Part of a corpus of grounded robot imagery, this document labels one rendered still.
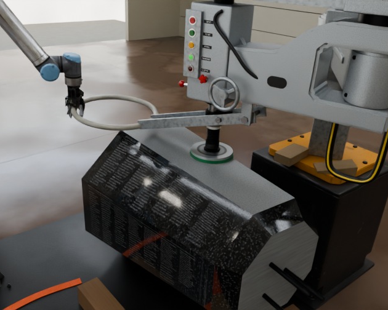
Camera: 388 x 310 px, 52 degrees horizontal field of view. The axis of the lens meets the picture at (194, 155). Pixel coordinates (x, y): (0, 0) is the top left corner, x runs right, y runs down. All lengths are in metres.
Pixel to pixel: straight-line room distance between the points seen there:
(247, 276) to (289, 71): 0.81
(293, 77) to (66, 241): 1.87
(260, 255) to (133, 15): 8.78
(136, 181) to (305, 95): 0.91
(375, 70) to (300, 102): 0.29
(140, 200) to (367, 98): 1.08
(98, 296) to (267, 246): 1.03
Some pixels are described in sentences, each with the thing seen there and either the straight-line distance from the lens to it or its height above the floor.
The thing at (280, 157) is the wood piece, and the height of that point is 0.82.
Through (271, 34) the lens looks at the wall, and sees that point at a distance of 9.00.
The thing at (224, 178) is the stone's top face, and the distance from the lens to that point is 1.81.
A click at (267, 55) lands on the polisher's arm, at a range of 1.66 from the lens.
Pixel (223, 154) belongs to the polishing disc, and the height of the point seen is 0.89.
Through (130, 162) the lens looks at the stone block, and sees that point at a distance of 2.11.
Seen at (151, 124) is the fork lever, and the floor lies 0.95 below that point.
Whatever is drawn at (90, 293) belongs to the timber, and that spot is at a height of 0.14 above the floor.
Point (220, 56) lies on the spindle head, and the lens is 1.75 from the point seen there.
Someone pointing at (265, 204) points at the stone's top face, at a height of 0.86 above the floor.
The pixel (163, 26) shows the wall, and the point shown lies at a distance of 10.60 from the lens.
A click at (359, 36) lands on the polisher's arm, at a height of 1.53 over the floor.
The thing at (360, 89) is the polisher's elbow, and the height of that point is 1.35.
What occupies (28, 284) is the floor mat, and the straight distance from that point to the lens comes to 2.60.
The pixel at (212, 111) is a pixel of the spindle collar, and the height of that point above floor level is 1.10.
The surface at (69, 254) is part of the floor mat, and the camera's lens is 2.74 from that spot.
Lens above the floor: 1.72
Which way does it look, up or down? 25 degrees down
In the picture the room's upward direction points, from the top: 3 degrees clockwise
